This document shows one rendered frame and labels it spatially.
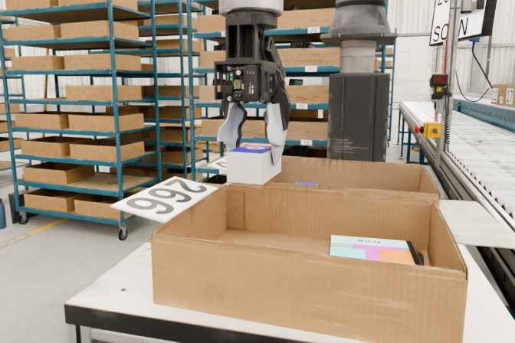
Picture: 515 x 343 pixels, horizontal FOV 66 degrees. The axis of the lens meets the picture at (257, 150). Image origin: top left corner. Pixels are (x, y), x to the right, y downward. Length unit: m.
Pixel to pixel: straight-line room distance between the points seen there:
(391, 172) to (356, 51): 0.41
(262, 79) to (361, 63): 0.77
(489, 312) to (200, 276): 0.38
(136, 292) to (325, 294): 0.27
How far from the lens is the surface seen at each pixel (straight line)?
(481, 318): 0.61
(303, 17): 2.24
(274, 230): 0.78
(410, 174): 1.05
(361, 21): 1.24
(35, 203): 3.37
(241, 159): 0.56
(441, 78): 1.84
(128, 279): 0.66
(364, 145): 1.24
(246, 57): 0.55
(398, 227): 0.75
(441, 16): 2.35
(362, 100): 1.23
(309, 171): 1.06
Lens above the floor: 1.04
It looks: 9 degrees down
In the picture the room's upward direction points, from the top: straight up
